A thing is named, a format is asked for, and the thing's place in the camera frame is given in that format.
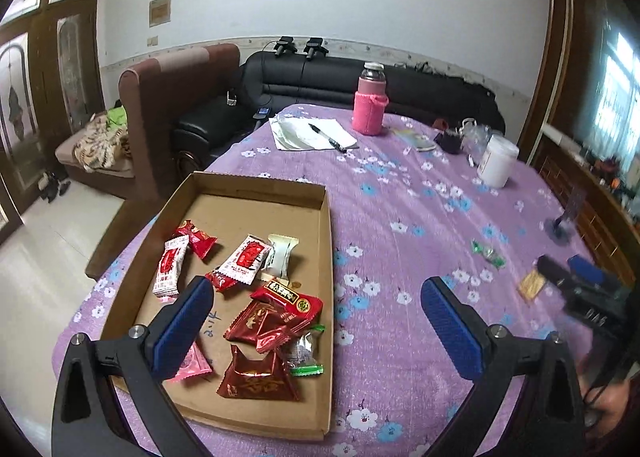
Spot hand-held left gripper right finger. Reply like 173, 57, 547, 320
420, 276, 586, 457

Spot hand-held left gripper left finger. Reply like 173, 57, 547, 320
51, 275, 216, 457

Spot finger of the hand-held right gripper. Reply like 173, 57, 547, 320
567, 256, 622, 289
536, 255, 577, 289

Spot gold snack packet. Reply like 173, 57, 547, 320
517, 269, 547, 304

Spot cardboard box tray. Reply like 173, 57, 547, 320
100, 171, 335, 442

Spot person's right forearm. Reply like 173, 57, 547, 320
587, 379, 640, 444

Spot pink snack packet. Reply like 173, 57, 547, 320
165, 342, 214, 384

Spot wooden sideboard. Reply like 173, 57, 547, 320
530, 124, 640, 288

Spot red white narrow snack packet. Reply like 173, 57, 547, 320
152, 235, 190, 298

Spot grey phone stand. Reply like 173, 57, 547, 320
544, 184, 589, 241

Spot dark red snack packet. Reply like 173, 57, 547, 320
223, 300, 281, 343

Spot large dark red triangular packet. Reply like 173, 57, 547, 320
216, 344, 303, 402

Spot bright red snack packet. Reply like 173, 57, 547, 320
173, 220, 219, 261

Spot red white wide snack packet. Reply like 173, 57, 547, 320
205, 234, 273, 292

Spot dark red black-label packet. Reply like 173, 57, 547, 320
250, 278, 325, 326

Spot white plastic jar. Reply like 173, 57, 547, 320
476, 134, 520, 188

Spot clear green wrapped candy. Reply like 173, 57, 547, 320
286, 324, 326, 377

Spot white green snack packet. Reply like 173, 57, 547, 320
260, 233, 300, 281

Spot purple floral tablecloth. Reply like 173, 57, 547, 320
52, 104, 631, 457

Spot clear plastic bag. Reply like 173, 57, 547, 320
461, 118, 494, 159

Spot small black box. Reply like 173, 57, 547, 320
434, 130, 465, 155

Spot green yellow booklet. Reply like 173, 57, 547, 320
392, 127, 439, 152

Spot dark shoes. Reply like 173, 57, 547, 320
39, 170, 74, 203

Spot patterned blanket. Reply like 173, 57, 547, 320
72, 112, 134, 173

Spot black pen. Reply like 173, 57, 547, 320
307, 123, 349, 153

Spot white paper sheets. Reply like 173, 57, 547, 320
269, 117, 359, 152

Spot brown armchair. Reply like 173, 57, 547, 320
55, 43, 241, 283

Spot bottle with pink knit sleeve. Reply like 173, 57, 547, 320
351, 62, 390, 137

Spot black leather sofa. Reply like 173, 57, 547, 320
172, 51, 506, 173

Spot wooden glass door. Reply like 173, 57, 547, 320
0, 0, 106, 244

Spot small wall plaque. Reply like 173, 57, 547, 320
149, 0, 172, 28

